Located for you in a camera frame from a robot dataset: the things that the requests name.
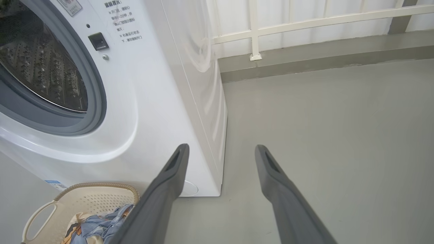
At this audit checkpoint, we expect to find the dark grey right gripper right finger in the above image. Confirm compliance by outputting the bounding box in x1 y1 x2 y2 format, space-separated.
255 145 338 244

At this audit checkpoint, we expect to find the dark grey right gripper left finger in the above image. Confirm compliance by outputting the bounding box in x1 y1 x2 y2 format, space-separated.
108 143 190 244

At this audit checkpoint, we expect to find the blue animal print garment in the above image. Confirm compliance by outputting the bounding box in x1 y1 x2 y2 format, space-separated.
73 203 134 244

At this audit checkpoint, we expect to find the white front-load washing machine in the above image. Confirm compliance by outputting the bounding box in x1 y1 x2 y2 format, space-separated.
0 0 228 198

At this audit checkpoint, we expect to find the grey rubber door gasket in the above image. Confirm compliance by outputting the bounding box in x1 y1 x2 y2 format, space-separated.
0 0 107 136

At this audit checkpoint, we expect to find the stainless steel washing machine drum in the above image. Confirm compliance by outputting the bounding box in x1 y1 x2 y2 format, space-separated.
0 0 88 112

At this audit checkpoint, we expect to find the round white filter cover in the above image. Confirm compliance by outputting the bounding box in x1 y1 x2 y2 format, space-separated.
179 180 199 197

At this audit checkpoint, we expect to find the cream perforated laundry basket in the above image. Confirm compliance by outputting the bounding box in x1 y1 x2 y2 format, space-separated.
21 182 140 244

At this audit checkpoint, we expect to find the blue energy label sticker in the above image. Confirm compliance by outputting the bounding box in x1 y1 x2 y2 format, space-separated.
45 180 67 190

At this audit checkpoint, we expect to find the white metal railing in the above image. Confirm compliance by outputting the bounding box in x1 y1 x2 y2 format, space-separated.
210 0 434 61

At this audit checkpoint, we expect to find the white warning sticker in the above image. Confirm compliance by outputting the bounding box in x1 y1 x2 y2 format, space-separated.
57 0 83 17

